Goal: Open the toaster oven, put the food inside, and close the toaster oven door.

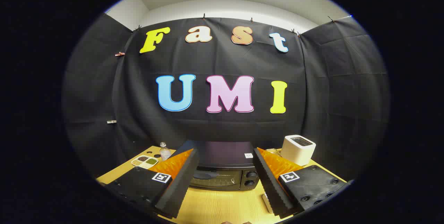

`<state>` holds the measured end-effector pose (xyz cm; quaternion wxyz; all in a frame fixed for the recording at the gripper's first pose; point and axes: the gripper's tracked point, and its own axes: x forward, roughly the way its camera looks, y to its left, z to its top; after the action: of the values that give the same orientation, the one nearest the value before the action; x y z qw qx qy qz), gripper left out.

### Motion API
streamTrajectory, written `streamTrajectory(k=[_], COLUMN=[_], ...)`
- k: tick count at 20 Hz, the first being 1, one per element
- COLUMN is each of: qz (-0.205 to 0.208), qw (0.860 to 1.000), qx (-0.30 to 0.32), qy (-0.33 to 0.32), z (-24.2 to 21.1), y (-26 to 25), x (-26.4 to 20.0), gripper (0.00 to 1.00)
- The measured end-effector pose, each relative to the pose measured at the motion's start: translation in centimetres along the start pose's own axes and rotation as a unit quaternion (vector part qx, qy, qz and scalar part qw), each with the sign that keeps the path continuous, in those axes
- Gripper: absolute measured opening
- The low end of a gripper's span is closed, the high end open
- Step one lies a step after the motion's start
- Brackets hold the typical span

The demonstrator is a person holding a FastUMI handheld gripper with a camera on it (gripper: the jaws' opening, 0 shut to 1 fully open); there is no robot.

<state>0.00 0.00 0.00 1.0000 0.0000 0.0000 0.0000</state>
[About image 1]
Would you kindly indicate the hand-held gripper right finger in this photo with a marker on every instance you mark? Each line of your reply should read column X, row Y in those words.
column 272, row 186

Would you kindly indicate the black toaster oven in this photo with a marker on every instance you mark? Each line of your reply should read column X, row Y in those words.
column 225, row 154

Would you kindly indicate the pink cloth clip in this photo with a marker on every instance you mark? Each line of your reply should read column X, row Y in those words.
column 119, row 54

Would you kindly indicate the black backdrop cloth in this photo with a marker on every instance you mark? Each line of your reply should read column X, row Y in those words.
column 225, row 61

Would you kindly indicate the small clear bottle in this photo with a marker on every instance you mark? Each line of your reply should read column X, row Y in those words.
column 164, row 153

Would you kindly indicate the white divided snack plate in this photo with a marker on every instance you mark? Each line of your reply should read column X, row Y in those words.
column 144, row 161

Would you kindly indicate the white slot toaster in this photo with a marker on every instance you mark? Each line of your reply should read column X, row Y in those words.
column 296, row 151

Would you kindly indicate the white ribbed tray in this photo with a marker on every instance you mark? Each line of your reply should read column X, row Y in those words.
column 267, row 201

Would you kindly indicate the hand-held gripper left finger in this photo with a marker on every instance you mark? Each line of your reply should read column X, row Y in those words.
column 180, row 186

